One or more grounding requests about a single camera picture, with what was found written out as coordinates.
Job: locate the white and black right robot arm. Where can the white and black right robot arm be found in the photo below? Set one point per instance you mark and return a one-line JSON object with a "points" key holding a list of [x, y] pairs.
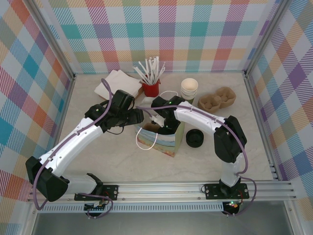
{"points": [[195, 117]]}

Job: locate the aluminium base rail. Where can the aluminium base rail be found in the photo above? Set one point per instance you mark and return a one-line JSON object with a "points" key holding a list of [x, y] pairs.
{"points": [[159, 191]]}

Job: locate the stack of paper cups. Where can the stack of paper cups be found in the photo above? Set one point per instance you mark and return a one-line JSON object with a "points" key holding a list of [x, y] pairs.
{"points": [[189, 84]]}

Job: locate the brown cardboard napkin tray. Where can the brown cardboard napkin tray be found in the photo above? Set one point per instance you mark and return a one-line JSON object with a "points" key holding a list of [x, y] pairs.
{"points": [[140, 91]]}

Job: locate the stack of black cup lids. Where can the stack of black cup lids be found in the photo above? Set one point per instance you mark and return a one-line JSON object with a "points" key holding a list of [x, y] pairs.
{"points": [[194, 137]]}

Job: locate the red straw holder cup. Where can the red straw holder cup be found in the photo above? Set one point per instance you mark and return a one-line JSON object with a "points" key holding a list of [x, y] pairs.
{"points": [[151, 90]]}

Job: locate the printed paper takeout bag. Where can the printed paper takeout bag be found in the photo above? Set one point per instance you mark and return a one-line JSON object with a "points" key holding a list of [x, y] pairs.
{"points": [[159, 144]]}

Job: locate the stack of white napkins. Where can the stack of white napkins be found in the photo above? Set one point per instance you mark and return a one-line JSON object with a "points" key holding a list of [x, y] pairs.
{"points": [[117, 80]]}

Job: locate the aluminium frame post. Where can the aluminium frame post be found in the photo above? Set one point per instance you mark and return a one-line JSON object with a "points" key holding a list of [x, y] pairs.
{"points": [[54, 36], [265, 36]]}

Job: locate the small black circuit board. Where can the small black circuit board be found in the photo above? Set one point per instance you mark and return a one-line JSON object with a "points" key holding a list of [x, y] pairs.
{"points": [[232, 204], [96, 208]]}

